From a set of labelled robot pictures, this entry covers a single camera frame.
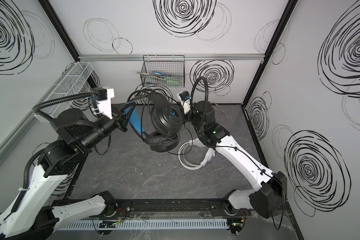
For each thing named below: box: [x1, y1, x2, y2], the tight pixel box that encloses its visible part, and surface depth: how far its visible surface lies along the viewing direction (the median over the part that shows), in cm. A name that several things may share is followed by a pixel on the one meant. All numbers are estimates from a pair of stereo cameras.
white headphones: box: [178, 137, 215, 170], surface depth 86 cm
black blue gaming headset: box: [123, 92, 184, 153], surface depth 42 cm
